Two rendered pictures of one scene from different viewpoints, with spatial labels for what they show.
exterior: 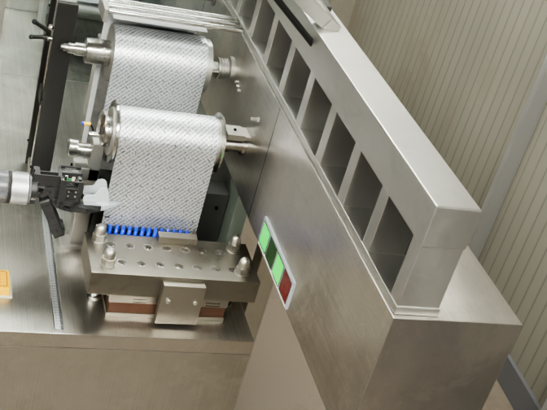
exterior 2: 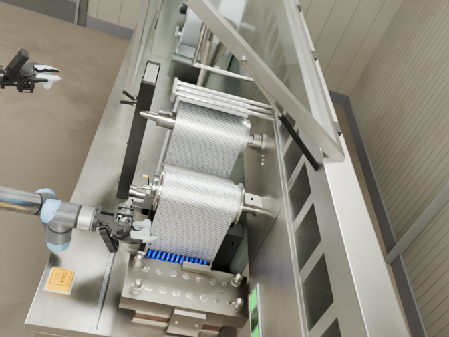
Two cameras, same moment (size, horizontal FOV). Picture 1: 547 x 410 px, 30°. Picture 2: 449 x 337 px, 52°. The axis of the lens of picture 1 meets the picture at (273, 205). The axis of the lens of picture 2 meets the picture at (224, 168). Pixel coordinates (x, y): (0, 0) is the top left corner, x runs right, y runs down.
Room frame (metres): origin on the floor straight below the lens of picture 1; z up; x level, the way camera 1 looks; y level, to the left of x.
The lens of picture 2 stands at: (1.10, 0.08, 2.23)
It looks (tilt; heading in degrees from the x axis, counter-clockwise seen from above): 38 degrees down; 9
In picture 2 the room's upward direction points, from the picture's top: 22 degrees clockwise
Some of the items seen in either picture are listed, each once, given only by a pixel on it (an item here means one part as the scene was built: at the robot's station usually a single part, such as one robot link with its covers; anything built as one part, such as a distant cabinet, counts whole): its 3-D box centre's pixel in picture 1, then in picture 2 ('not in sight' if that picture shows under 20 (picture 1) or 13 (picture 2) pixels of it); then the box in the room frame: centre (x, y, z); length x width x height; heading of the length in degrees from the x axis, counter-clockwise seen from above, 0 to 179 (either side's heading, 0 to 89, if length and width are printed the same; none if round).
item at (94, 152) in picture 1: (80, 193); (136, 218); (2.12, 0.46, 1.05); 0.06 x 0.05 x 0.31; 113
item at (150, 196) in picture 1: (155, 199); (185, 239); (2.10, 0.27, 1.11); 0.23 x 0.01 x 0.18; 113
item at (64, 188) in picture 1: (56, 188); (113, 222); (2.01, 0.49, 1.12); 0.12 x 0.08 x 0.09; 113
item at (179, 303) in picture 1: (180, 303); (186, 323); (1.92, 0.14, 0.96); 0.10 x 0.03 x 0.11; 113
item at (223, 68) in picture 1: (218, 67); (252, 141); (2.45, 0.24, 1.33); 0.07 x 0.07 x 0.07; 23
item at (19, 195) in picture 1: (20, 187); (87, 217); (1.98, 0.57, 1.11); 0.08 x 0.05 x 0.08; 23
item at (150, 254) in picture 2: (150, 233); (178, 259); (2.08, 0.27, 1.03); 0.21 x 0.04 x 0.03; 113
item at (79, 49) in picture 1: (72, 48); (148, 115); (2.30, 0.58, 1.33); 0.06 x 0.03 x 0.03; 113
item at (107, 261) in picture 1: (109, 255); (137, 284); (1.90, 0.32, 1.05); 0.04 x 0.04 x 0.04
